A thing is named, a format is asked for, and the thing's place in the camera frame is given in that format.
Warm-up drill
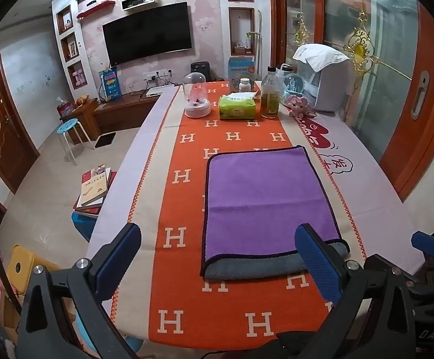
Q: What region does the purple and grey towel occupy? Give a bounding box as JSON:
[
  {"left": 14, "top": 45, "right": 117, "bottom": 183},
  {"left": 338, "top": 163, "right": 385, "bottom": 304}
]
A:
[{"left": 200, "top": 145, "right": 350, "bottom": 281}]

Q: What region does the pink printed tablecloth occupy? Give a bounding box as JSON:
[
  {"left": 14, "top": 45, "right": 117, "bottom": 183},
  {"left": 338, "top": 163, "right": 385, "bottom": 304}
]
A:
[{"left": 85, "top": 83, "right": 425, "bottom": 345}]

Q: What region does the stack of books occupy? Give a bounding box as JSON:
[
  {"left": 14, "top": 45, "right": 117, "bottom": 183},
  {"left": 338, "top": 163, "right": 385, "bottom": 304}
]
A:
[{"left": 74, "top": 164, "right": 117, "bottom": 219}]

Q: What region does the orange H-pattern table runner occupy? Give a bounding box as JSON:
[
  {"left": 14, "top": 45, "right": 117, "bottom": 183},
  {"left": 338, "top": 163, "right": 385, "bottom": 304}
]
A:
[{"left": 111, "top": 82, "right": 366, "bottom": 350}]

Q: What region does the yellow plastic chair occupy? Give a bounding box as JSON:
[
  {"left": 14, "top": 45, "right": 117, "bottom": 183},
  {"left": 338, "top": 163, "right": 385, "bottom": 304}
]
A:
[{"left": 0, "top": 244, "right": 60, "bottom": 345}]

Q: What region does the blue round stool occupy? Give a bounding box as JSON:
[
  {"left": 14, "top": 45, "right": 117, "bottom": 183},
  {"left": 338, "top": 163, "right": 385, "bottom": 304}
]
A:
[{"left": 56, "top": 118, "right": 92, "bottom": 165}]

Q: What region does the wooden tv cabinet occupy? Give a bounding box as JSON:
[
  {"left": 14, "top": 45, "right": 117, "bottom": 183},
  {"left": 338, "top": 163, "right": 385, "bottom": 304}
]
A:
[{"left": 61, "top": 93, "right": 159, "bottom": 141}]

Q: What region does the pink plush toy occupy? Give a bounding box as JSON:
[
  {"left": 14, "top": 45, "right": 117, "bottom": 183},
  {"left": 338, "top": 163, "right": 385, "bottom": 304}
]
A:
[{"left": 286, "top": 95, "right": 316, "bottom": 120}]

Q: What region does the brown wooden door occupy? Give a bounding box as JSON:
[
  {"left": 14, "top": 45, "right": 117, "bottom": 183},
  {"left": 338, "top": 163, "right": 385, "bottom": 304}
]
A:
[{"left": 0, "top": 56, "right": 39, "bottom": 193}]

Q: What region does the blue standing box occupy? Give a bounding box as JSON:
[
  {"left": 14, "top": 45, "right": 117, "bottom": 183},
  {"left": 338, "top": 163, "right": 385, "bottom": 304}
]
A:
[{"left": 100, "top": 67, "right": 121, "bottom": 101}]

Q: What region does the glass dome pink lamp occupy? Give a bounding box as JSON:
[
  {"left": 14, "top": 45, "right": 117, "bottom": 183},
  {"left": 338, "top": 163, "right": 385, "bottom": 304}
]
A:
[{"left": 183, "top": 72, "right": 211, "bottom": 119}]

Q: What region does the orange framed sliding door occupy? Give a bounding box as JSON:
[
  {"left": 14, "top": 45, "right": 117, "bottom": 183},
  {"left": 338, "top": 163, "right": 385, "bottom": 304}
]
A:
[{"left": 271, "top": 0, "right": 434, "bottom": 199}]

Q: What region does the green tissue pack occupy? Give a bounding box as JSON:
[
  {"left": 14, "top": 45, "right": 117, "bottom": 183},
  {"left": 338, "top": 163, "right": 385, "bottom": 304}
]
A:
[{"left": 218, "top": 92, "right": 257, "bottom": 120}]

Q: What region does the glass bottle olive liquid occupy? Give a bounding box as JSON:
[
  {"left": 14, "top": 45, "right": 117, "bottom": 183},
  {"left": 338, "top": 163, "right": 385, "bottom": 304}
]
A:
[{"left": 260, "top": 66, "right": 281, "bottom": 119}]

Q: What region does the snow globe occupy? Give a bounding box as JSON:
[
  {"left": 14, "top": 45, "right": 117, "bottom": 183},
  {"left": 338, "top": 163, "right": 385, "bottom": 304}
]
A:
[{"left": 283, "top": 73, "right": 305, "bottom": 98}]

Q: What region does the white appliance with cloth cover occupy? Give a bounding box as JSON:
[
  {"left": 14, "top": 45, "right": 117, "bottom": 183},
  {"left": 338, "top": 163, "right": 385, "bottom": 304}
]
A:
[{"left": 292, "top": 43, "right": 355, "bottom": 113}]

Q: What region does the small white pill bottle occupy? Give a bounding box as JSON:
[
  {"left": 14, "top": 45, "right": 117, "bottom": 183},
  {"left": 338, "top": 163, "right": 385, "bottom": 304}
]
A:
[{"left": 238, "top": 78, "right": 252, "bottom": 92}]

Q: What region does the gold hanging ornament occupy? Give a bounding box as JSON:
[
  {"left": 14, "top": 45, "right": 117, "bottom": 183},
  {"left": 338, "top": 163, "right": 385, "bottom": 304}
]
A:
[{"left": 343, "top": 10, "right": 379, "bottom": 78}]

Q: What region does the black speaker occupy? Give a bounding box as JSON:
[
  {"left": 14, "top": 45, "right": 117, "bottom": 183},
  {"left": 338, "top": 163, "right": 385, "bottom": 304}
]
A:
[{"left": 190, "top": 61, "right": 213, "bottom": 82}]

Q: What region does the blue white carton box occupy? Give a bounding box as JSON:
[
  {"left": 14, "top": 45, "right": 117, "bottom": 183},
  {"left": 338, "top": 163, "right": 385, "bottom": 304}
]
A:
[{"left": 227, "top": 56, "right": 255, "bottom": 86}]

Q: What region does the black wall television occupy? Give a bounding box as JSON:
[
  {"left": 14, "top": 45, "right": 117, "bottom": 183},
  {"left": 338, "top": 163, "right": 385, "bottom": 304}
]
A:
[{"left": 103, "top": 2, "right": 192, "bottom": 66}]

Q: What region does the red wall shelf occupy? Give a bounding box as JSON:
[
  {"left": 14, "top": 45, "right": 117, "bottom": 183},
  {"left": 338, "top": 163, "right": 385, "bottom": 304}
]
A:
[{"left": 77, "top": 0, "right": 115, "bottom": 20}]

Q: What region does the white wall shelf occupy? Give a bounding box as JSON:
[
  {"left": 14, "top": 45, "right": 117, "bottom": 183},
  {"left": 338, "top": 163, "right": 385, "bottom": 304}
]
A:
[{"left": 121, "top": 0, "right": 159, "bottom": 11}]

